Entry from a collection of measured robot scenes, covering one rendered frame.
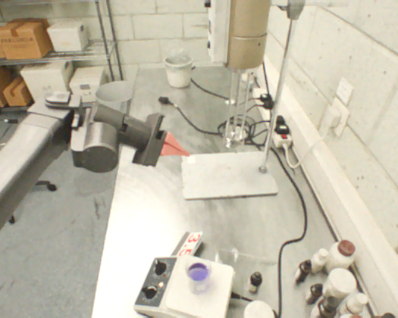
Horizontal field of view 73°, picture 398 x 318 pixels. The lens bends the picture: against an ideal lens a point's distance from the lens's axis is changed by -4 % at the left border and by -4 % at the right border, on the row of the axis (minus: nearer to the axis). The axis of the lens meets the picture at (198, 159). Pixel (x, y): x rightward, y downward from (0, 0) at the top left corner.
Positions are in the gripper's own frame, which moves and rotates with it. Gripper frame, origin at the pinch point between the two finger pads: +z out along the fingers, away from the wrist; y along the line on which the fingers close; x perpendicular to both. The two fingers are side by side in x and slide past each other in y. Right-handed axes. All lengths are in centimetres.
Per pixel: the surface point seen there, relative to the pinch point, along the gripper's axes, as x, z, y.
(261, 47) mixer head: -4.3, 7.7, 27.8
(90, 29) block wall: 214, -20, 105
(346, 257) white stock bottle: -15.8, 39.4, -11.0
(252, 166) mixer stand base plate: 20.9, 36.8, 7.3
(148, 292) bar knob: 4.2, 3.7, -30.4
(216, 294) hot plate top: -6.0, 13.2, -25.2
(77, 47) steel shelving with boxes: 196, -24, 78
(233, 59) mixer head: -0.2, 4.3, 24.0
